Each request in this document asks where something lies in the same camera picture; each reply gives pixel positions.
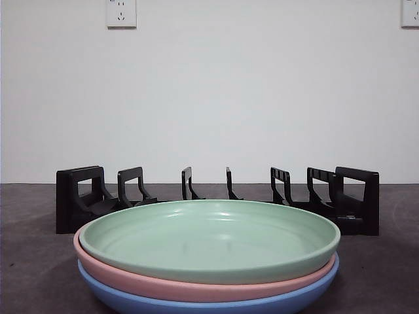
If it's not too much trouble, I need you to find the green round plate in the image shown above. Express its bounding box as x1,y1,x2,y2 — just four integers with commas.
79,198,342,285

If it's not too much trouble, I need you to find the pink round plate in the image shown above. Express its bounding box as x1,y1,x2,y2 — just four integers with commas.
73,222,340,304

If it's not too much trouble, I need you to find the blue round plate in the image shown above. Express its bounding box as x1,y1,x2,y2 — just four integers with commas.
77,256,341,314

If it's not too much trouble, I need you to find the black plastic plate rack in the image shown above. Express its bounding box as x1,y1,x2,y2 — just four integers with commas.
55,165,381,236

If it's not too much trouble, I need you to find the white wall socket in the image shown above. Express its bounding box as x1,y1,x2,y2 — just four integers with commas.
401,0,419,29
107,0,137,29

